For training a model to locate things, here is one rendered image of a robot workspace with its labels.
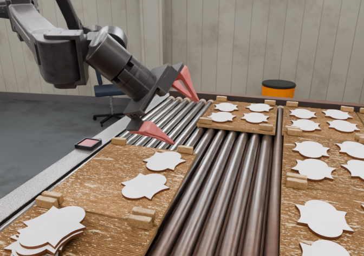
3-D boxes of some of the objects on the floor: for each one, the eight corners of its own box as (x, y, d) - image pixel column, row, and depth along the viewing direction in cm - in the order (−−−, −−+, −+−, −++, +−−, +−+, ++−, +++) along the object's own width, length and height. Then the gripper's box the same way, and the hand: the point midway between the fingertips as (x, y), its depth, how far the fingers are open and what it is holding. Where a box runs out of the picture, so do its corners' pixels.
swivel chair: (135, 114, 441) (131, 47, 408) (127, 127, 391) (122, 52, 359) (97, 114, 443) (91, 46, 411) (85, 127, 393) (76, 52, 361)
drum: (257, 125, 399) (261, 78, 377) (287, 127, 391) (293, 80, 370) (257, 136, 363) (262, 85, 342) (291, 139, 356) (298, 87, 335)
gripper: (102, 99, 45) (176, 155, 51) (151, 30, 49) (213, 90, 56) (89, 103, 50) (157, 153, 57) (134, 40, 55) (192, 94, 62)
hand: (182, 119), depth 56 cm, fingers open, 9 cm apart
